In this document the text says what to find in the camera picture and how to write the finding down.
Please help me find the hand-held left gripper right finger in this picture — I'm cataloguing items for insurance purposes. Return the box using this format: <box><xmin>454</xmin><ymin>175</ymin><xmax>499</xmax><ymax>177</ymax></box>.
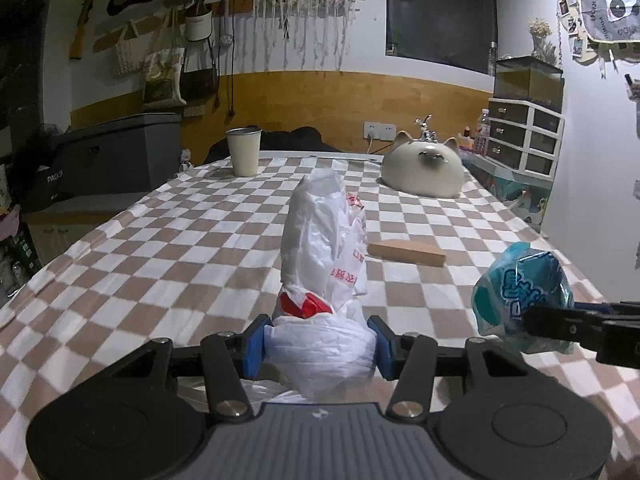
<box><xmin>367</xmin><ymin>315</ymin><xmax>538</xmax><ymax>420</ymax></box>

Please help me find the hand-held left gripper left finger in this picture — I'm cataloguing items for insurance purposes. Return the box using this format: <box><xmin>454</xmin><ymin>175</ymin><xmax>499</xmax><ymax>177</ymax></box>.
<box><xmin>105</xmin><ymin>314</ymin><xmax>272</xmax><ymax>420</ymax></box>

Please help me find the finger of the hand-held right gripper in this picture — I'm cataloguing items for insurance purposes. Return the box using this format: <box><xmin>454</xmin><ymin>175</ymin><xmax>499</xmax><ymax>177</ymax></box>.
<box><xmin>524</xmin><ymin>301</ymin><xmax>640</xmax><ymax>367</ymax></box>

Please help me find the teal snack wrapper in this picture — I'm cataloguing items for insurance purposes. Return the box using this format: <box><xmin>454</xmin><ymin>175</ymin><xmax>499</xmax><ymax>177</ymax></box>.
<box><xmin>471</xmin><ymin>242</ymin><xmax>577</xmax><ymax>356</ymax></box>

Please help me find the white plastic bag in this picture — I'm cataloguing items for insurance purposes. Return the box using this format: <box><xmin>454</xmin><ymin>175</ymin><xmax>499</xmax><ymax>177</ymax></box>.
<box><xmin>175</xmin><ymin>167</ymin><xmax>379</xmax><ymax>406</ymax></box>

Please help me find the brown shoulder bag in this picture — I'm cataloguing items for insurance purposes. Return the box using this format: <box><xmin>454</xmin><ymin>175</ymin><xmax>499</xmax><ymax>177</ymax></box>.
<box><xmin>179</xmin><ymin>40</ymin><xmax>221</xmax><ymax>101</ymax></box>

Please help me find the wooden block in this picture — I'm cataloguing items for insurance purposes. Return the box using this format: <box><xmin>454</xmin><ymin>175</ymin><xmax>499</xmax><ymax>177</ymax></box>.
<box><xmin>367</xmin><ymin>240</ymin><xmax>447</xmax><ymax>267</ymax></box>

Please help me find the brown checkered tablecloth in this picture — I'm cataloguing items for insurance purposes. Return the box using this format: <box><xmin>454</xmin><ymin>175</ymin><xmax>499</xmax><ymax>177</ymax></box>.
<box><xmin>0</xmin><ymin>150</ymin><xmax>640</xmax><ymax>480</ymax></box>

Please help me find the teal printed box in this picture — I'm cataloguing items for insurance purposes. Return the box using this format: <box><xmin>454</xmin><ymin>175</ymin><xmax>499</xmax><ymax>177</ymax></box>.
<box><xmin>462</xmin><ymin>152</ymin><xmax>556</xmax><ymax>233</ymax></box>

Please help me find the cream cat-shaped ceramic ornament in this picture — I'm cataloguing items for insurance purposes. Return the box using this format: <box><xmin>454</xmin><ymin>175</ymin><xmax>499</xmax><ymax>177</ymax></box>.
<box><xmin>381</xmin><ymin>130</ymin><xmax>466</xmax><ymax>199</ymax></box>

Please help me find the white drawer unit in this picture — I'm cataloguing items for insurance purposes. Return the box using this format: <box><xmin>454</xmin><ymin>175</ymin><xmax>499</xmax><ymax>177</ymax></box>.
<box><xmin>486</xmin><ymin>97</ymin><xmax>566</xmax><ymax>177</ymax></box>

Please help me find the cream cup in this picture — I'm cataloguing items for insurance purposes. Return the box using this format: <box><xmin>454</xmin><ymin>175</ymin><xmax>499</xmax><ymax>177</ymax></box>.
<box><xmin>225</xmin><ymin>127</ymin><xmax>263</xmax><ymax>178</ymax></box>

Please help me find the plastic water bottle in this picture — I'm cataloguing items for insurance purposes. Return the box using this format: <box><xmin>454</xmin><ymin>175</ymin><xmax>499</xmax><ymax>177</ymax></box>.
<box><xmin>472</xmin><ymin>108</ymin><xmax>492</xmax><ymax>153</ymax></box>

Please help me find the black clothing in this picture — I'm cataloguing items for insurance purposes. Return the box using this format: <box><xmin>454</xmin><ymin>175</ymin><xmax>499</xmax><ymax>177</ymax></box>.
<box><xmin>202</xmin><ymin>126</ymin><xmax>341</xmax><ymax>166</ymax></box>

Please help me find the wooden side cabinet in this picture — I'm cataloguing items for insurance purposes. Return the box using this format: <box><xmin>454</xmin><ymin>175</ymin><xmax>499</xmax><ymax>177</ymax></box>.
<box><xmin>25</xmin><ymin>209</ymin><xmax>121</xmax><ymax>271</ymax></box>

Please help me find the small silver figurine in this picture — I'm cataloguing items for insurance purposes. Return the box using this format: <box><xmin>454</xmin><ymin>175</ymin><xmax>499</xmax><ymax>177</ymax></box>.
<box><xmin>414</xmin><ymin>114</ymin><xmax>438</xmax><ymax>142</ymax></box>

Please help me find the dark grey storage box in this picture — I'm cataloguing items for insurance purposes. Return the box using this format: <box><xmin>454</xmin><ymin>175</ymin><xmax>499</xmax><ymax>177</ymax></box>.
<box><xmin>22</xmin><ymin>112</ymin><xmax>183</xmax><ymax>213</ymax></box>

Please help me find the glass fish tank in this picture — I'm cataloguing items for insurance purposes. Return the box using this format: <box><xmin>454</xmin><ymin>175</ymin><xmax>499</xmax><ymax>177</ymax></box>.
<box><xmin>494</xmin><ymin>55</ymin><xmax>565</xmax><ymax>113</ymax></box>

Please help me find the printed canvas tote bag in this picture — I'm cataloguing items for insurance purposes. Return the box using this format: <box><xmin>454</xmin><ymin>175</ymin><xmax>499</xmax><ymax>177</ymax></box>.
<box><xmin>141</xmin><ymin>10</ymin><xmax>188</xmax><ymax>108</ymax></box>

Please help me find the dried flower bouquet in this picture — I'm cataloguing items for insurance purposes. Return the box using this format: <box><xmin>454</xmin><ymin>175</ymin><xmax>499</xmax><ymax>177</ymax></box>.
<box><xmin>528</xmin><ymin>17</ymin><xmax>558</xmax><ymax>61</ymax></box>

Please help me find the white knit bag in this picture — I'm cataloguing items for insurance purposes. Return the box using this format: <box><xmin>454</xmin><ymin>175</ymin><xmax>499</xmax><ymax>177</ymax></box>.
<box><xmin>111</xmin><ymin>20</ymin><xmax>143</xmax><ymax>80</ymax></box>

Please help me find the dark window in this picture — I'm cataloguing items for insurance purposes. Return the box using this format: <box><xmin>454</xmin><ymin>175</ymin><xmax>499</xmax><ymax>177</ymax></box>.
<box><xmin>386</xmin><ymin>0</ymin><xmax>498</xmax><ymax>76</ymax></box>

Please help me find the white bucket bag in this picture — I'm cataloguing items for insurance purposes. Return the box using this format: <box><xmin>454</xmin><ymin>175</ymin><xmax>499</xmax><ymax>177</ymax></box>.
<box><xmin>184</xmin><ymin>0</ymin><xmax>213</xmax><ymax>43</ymax></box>

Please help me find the white macrame hanging net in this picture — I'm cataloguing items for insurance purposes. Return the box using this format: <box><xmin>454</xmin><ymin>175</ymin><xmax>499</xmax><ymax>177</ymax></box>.
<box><xmin>252</xmin><ymin>0</ymin><xmax>366</xmax><ymax>73</ymax></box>

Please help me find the white wall outlet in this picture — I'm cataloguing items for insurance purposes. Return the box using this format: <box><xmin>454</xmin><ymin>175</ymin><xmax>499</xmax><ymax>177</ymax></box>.
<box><xmin>362</xmin><ymin>121</ymin><xmax>398</xmax><ymax>141</ymax></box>

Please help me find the panda wall organizer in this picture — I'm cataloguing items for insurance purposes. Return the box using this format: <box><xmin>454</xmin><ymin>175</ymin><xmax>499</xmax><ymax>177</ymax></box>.
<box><xmin>559</xmin><ymin>0</ymin><xmax>640</xmax><ymax>68</ymax></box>

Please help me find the wooden wall coat rack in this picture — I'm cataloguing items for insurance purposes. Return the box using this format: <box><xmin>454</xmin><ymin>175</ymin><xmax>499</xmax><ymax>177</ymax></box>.
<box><xmin>92</xmin><ymin>0</ymin><xmax>256</xmax><ymax>53</ymax></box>

